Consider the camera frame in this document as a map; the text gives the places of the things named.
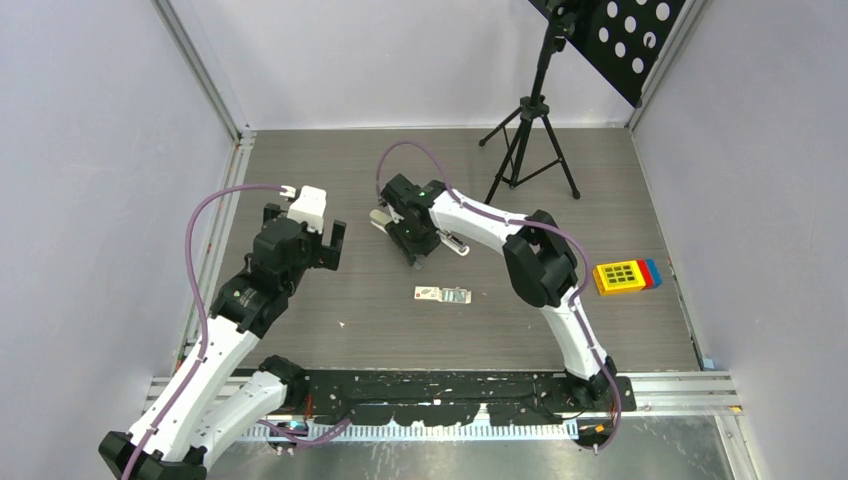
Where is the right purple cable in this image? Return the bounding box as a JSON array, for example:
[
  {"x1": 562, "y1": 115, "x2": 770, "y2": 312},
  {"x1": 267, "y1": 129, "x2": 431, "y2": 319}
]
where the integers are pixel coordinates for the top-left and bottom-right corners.
[{"x1": 376, "y1": 140, "x2": 624, "y2": 452}]

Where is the purple cable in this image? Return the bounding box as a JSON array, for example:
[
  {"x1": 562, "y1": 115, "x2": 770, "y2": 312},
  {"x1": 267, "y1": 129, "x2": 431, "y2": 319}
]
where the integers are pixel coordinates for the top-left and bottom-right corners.
[
  {"x1": 376, "y1": 140, "x2": 624, "y2": 452},
  {"x1": 119, "y1": 184, "x2": 293, "y2": 480}
]

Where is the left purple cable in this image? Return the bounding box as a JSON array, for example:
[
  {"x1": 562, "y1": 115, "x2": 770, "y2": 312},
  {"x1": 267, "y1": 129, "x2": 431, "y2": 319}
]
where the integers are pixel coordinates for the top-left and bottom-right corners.
[{"x1": 119, "y1": 184, "x2": 293, "y2": 480}]

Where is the black tripod stand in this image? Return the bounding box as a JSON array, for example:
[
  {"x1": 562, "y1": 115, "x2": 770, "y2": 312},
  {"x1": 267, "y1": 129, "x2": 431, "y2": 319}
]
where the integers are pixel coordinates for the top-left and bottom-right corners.
[{"x1": 478, "y1": 1, "x2": 581, "y2": 204}]

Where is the colourful block toy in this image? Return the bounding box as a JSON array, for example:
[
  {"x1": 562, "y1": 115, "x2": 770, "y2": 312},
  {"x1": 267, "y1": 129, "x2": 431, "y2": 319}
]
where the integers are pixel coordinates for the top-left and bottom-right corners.
[{"x1": 592, "y1": 258, "x2": 663, "y2": 296}]

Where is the black perforated panel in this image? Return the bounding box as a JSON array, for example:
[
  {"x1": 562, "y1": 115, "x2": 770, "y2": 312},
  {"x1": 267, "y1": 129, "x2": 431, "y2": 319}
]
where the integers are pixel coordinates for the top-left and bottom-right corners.
[{"x1": 530, "y1": 0, "x2": 686, "y2": 108}]

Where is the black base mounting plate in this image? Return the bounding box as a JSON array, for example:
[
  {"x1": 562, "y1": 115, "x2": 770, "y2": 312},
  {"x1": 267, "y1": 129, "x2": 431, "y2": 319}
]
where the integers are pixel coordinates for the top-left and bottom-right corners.
[{"x1": 275, "y1": 369, "x2": 635, "y2": 427}]

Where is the aluminium frame rail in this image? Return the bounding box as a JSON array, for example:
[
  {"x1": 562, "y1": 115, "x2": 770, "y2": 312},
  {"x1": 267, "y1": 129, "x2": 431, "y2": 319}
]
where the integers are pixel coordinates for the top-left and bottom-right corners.
[{"x1": 150, "y1": 0, "x2": 257, "y2": 148}]

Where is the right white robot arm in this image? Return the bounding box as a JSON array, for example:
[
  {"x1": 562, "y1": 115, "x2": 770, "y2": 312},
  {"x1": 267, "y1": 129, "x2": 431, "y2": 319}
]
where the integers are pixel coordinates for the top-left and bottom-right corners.
[{"x1": 377, "y1": 174, "x2": 615, "y2": 411}]

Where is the blue white stapler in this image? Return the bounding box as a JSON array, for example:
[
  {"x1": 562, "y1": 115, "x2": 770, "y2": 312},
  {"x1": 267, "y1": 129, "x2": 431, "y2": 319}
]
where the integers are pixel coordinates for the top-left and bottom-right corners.
[{"x1": 437, "y1": 230, "x2": 470, "y2": 257}]

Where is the white staple box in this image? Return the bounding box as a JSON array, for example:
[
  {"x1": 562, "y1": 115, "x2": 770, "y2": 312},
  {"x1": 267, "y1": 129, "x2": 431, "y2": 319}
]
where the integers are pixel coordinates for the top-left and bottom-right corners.
[{"x1": 413, "y1": 286, "x2": 472, "y2": 305}]

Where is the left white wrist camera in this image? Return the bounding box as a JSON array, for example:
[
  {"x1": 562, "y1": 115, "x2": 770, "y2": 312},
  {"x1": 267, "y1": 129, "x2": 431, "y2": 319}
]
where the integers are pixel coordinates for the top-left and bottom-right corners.
[{"x1": 279, "y1": 185, "x2": 327, "y2": 234}]

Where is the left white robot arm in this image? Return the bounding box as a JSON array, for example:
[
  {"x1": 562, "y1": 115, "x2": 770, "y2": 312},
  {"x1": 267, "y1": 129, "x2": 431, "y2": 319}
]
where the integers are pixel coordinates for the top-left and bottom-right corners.
[{"x1": 98, "y1": 197, "x2": 346, "y2": 479}]

